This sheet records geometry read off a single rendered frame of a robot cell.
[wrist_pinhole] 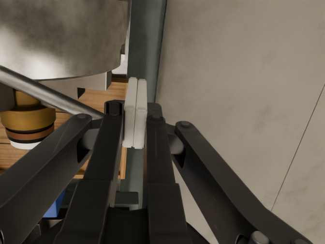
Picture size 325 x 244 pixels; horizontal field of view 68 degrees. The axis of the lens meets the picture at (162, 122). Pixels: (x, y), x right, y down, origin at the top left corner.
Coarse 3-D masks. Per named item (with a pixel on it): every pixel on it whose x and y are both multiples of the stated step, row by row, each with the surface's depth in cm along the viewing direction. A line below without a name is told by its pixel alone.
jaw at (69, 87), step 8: (120, 56) 39; (48, 80) 37; (56, 80) 37; (64, 80) 37; (72, 80) 37; (80, 80) 37; (88, 80) 37; (96, 80) 37; (104, 80) 37; (56, 88) 37; (64, 88) 37; (72, 88) 37; (80, 88) 39; (88, 88) 37; (96, 88) 37; (104, 88) 37; (72, 96) 38; (80, 96) 39
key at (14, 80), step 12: (0, 72) 17; (12, 72) 18; (12, 84) 18; (24, 84) 18; (36, 84) 18; (36, 96) 18; (48, 96) 18; (60, 96) 18; (60, 108) 18; (72, 108) 18; (84, 108) 18
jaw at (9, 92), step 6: (0, 84) 34; (0, 90) 34; (6, 90) 35; (12, 90) 36; (0, 96) 35; (6, 96) 35; (12, 96) 36; (0, 102) 35; (6, 102) 36; (12, 102) 36; (0, 108) 35; (6, 108) 36; (12, 108) 37
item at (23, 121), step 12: (24, 96) 37; (24, 108) 37; (36, 108) 38; (48, 108) 39; (12, 120) 37; (24, 120) 38; (36, 120) 39; (48, 120) 40; (12, 132) 39; (24, 132) 39; (36, 132) 40; (48, 132) 42
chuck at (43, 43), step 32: (0, 0) 21; (32, 0) 22; (64, 0) 24; (96, 0) 27; (0, 32) 22; (32, 32) 23; (64, 32) 25; (96, 32) 28; (0, 64) 23; (32, 64) 25; (64, 64) 26; (96, 64) 30
